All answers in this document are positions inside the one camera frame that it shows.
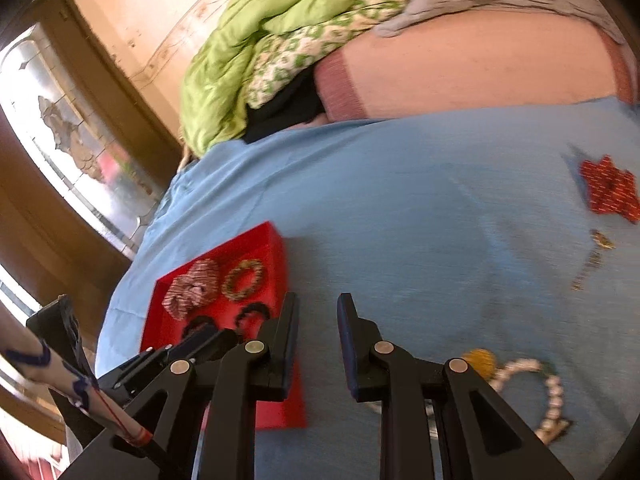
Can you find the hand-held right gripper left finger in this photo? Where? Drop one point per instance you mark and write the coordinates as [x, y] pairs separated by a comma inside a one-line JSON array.
[[286, 340]]

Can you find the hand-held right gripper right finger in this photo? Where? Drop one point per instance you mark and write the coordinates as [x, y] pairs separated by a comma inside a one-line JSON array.
[[345, 340]]

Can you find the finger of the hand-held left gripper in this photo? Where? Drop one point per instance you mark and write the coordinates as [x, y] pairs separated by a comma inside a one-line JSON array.
[[207, 344], [135, 367]]

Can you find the red tray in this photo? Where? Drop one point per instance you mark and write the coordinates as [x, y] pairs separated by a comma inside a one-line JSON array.
[[277, 260]]

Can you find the plain black scrunchie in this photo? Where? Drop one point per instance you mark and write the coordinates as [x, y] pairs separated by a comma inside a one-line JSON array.
[[192, 324]]

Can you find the black scrunchie with bead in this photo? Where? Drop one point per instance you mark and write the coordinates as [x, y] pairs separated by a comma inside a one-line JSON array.
[[245, 312]]

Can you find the white blue patterned stick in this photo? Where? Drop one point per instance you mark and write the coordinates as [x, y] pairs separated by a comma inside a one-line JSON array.
[[60, 385]]

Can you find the red white checked scrunchie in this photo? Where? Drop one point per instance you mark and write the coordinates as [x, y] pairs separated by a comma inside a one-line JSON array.
[[187, 287]]

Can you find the leopard print scrunchie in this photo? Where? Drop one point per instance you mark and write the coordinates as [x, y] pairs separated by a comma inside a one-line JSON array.
[[231, 287]]

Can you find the black cloth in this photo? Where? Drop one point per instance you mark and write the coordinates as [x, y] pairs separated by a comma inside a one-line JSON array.
[[287, 110]]

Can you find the green quilt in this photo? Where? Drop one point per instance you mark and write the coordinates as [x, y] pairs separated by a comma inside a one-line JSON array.
[[235, 65]]

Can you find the pink bed sheet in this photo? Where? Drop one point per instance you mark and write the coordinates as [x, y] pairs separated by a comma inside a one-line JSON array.
[[475, 70]]

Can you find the red star-shaped cloth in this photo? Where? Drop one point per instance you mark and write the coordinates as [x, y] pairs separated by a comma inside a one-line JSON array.
[[607, 187]]

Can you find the wooden door frame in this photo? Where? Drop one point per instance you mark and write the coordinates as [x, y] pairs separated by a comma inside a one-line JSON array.
[[90, 40]]

